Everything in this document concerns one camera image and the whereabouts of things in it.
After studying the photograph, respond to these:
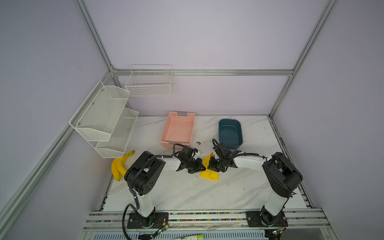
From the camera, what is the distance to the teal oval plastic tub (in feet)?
3.39

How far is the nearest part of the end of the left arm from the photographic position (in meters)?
0.77

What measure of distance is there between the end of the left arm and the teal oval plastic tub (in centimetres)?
26
